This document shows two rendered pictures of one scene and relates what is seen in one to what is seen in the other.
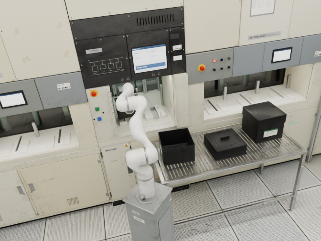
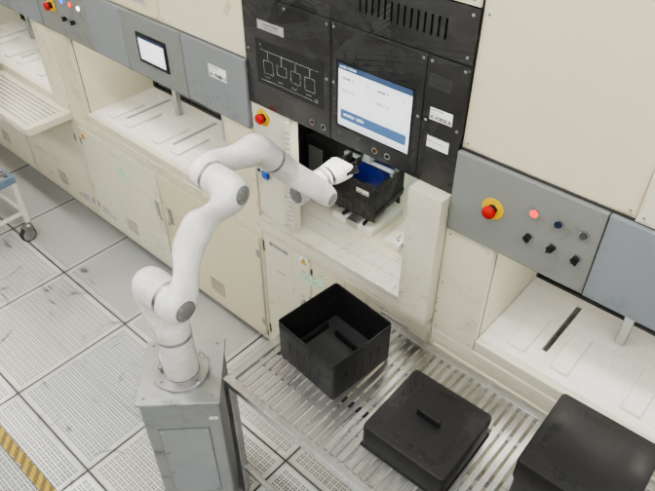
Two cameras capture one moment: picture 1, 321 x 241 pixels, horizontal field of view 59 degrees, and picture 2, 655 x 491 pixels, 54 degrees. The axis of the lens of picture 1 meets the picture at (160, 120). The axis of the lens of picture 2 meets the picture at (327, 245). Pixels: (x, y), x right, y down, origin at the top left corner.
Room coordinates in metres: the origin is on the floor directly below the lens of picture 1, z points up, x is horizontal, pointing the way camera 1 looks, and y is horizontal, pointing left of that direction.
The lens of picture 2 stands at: (1.14, -1.27, 2.52)
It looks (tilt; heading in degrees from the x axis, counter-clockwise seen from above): 41 degrees down; 53
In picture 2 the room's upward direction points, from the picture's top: straight up
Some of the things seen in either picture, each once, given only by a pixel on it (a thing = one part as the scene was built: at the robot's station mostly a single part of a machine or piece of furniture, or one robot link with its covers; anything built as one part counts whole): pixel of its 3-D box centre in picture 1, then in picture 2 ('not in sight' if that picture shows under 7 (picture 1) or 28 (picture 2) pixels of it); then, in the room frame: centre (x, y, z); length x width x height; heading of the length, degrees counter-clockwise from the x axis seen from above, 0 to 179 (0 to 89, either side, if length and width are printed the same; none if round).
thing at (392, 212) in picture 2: (128, 116); (366, 210); (2.56, 0.32, 0.89); 0.22 x 0.21 x 0.04; 11
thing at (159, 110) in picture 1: (154, 112); (420, 239); (2.61, 0.06, 0.89); 0.22 x 0.21 x 0.04; 11
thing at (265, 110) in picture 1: (262, 122); (579, 479); (2.25, -0.96, 0.89); 0.29 x 0.29 x 0.25; 13
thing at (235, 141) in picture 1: (224, 142); (427, 427); (2.06, -0.56, 0.83); 0.29 x 0.29 x 0.13; 12
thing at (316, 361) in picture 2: (176, 146); (334, 339); (2.04, -0.12, 0.85); 0.28 x 0.28 x 0.17; 6
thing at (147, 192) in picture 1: (146, 185); (177, 353); (1.58, 0.15, 0.85); 0.19 x 0.19 x 0.18
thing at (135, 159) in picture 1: (139, 163); (161, 303); (1.58, 0.18, 1.07); 0.19 x 0.12 x 0.24; 101
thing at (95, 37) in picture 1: (135, 103); (405, 191); (2.70, 0.25, 0.98); 0.95 x 0.88 x 1.95; 11
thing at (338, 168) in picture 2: not in sight; (334, 170); (2.36, 0.29, 1.19); 0.11 x 0.10 x 0.07; 11
